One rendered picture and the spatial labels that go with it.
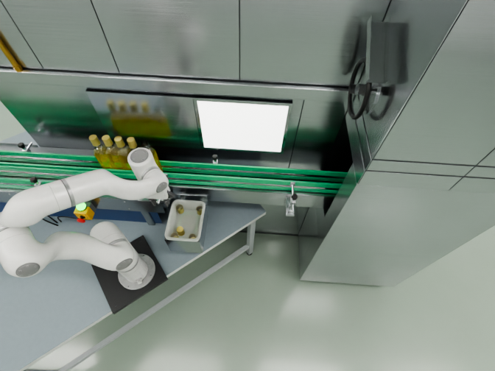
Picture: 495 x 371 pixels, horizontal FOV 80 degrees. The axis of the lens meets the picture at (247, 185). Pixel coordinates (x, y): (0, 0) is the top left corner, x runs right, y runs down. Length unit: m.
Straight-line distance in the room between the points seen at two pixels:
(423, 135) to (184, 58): 0.89
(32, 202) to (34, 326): 0.99
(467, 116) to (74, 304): 1.82
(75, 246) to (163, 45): 0.80
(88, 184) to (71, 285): 0.93
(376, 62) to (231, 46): 0.51
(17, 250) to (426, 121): 1.23
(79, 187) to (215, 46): 0.68
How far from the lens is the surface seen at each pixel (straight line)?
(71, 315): 1.83
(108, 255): 1.31
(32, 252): 1.09
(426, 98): 0.95
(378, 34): 1.16
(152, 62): 1.33
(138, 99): 1.44
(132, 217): 1.85
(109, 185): 1.05
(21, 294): 1.99
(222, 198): 1.62
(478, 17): 0.85
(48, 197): 1.02
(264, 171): 1.54
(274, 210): 2.15
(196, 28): 1.20
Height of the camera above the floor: 2.35
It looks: 57 degrees down
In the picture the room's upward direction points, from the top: 2 degrees clockwise
